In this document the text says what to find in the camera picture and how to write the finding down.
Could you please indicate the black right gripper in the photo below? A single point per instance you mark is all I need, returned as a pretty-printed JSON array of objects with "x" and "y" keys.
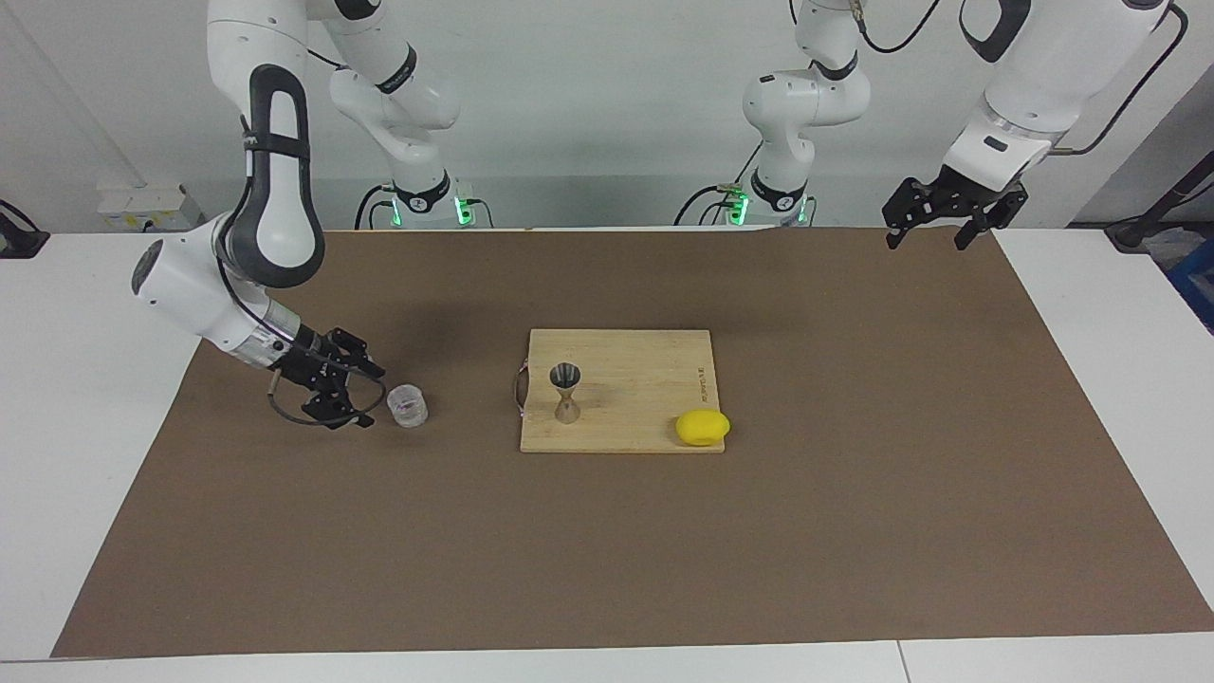
[{"x": 305, "y": 359}]

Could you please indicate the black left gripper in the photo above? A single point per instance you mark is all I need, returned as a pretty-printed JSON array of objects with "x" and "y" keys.
[{"x": 967, "y": 194}]

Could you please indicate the small clear glass cup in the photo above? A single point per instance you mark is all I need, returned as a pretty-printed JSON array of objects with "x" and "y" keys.
[{"x": 410, "y": 408}]

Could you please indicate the steel double jigger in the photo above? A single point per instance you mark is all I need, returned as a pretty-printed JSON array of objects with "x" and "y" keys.
[{"x": 566, "y": 408}]

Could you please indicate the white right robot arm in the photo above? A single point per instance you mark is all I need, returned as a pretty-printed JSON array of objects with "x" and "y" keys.
[{"x": 275, "y": 190}]

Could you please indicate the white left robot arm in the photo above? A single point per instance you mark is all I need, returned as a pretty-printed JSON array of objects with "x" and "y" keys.
[{"x": 1034, "y": 76}]

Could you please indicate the brown table mat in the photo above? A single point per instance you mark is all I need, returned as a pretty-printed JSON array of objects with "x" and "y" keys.
[{"x": 379, "y": 550}]

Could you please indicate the black stand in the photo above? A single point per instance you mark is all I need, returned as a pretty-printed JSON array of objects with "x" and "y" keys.
[{"x": 1138, "y": 232}]

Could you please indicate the blue crate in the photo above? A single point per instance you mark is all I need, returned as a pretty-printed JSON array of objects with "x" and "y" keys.
[{"x": 1197, "y": 285}]

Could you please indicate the wooden cutting board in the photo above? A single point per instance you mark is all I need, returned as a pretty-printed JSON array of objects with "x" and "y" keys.
[{"x": 645, "y": 379}]

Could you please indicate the yellow lemon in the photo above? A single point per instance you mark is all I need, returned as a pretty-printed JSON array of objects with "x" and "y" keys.
[{"x": 702, "y": 428}]

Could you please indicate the white wall socket box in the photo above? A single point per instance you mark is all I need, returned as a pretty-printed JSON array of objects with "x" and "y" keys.
[{"x": 142, "y": 204}]

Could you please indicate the black clamp mount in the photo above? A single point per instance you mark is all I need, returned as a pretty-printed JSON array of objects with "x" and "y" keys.
[{"x": 19, "y": 242}]

